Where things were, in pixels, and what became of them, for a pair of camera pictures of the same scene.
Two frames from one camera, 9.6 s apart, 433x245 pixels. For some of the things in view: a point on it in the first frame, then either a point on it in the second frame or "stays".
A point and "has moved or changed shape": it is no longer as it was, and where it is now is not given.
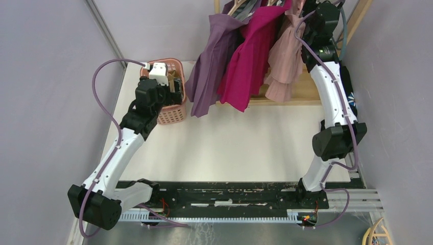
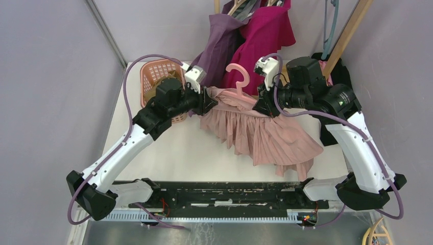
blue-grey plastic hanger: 345,32 has moved or changed shape
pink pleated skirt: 285,63 → 275,140
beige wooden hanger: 236,6 stays
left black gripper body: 163,92 → 193,101
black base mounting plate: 278,195 stays
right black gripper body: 307,38 → 269,98
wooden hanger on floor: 371,235 stays
